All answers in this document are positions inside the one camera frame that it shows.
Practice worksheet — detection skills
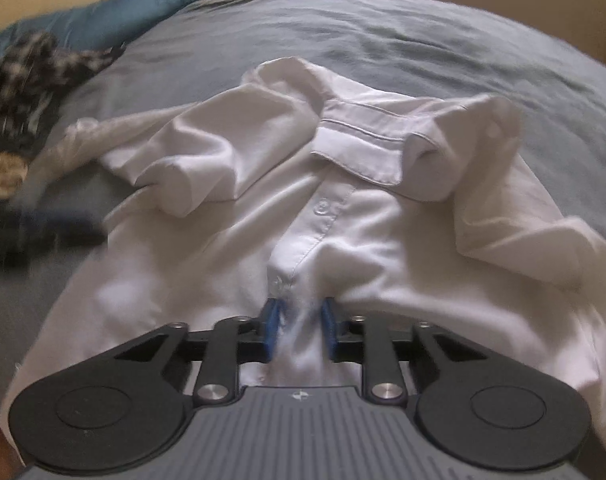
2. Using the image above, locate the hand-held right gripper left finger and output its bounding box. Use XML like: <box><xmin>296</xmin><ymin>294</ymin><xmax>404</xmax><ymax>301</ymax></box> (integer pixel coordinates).
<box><xmin>114</xmin><ymin>299</ymin><xmax>285</xmax><ymax>407</ymax></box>

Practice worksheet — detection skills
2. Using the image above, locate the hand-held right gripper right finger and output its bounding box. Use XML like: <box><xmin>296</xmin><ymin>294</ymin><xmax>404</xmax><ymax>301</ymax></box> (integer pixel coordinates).
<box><xmin>320</xmin><ymin>297</ymin><xmax>488</xmax><ymax>405</ymax></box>

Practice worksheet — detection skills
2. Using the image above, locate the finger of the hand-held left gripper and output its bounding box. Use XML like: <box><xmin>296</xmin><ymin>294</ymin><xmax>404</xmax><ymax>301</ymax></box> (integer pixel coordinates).
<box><xmin>10</xmin><ymin>210</ymin><xmax>110</xmax><ymax>249</ymax></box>

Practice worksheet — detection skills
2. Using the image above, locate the white button shirt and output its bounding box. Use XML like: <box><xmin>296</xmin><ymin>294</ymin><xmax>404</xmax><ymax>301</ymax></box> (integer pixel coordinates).
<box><xmin>0</xmin><ymin>56</ymin><xmax>606</xmax><ymax>461</ymax></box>

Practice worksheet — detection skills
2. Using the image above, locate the black and white plaid shirt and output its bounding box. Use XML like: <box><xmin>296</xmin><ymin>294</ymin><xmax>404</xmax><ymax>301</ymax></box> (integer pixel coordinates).
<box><xmin>0</xmin><ymin>30</ymin><xmax>126</xmax><ymax>157</ymax></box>

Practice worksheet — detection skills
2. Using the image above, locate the blue pillow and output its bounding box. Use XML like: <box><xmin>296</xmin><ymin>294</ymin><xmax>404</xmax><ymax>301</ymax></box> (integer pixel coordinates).
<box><xmin>0</xmin><ymin>0</ymin><xmax>202</xmax><ymax>61</ymax></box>

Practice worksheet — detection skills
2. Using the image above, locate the grey blanket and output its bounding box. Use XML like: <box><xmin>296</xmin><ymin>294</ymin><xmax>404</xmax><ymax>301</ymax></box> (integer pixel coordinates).
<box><xmin>0</xmin><ymin>0</ymin><xmax>606</xmax><ymax>461</ymax></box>

